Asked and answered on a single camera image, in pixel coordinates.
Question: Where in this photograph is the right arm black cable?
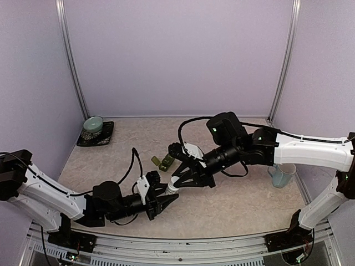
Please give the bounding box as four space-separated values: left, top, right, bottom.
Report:
177 116 214 145

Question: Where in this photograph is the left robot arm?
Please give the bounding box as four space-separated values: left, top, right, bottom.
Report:
1 150 179 247

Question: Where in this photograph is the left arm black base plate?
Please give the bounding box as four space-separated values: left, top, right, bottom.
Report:
48 231 97 253

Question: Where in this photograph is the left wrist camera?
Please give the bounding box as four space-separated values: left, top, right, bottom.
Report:
136 170 160 206

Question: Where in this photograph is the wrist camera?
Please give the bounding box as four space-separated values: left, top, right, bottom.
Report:
136 170 160 206
168 142 204 162

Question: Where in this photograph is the right aluminium corner post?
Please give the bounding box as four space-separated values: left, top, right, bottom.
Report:
268 0 301 124

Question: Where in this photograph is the light green ceramic bowl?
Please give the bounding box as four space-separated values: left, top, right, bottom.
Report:
83 116 104 134

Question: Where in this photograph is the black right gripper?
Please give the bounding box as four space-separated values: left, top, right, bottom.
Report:
173 141 242 189

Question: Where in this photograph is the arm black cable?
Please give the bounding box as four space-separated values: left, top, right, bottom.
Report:
177 116 214 145
116 147 146 185

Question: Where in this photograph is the green pill organizer box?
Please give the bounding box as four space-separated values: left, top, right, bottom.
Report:
151 154 175 172

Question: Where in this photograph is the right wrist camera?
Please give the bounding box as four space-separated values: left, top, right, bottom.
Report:
168 142 204 162

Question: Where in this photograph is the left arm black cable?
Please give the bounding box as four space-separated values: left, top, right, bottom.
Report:
116 147 146 185

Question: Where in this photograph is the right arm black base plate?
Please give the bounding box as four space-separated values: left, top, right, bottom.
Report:
264 231 313 252

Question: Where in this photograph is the white pill bottle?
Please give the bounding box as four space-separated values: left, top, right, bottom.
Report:
165 183 179 195

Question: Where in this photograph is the black patterned tray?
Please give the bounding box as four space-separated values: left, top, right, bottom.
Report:
76 121 114 147

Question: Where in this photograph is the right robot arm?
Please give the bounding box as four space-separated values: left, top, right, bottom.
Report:
167 112 354 246

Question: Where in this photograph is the light blue mug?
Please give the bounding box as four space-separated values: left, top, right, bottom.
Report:
267 164 296 188

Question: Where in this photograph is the aluminium front rail frame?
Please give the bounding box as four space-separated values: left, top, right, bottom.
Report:
17 220 345 265

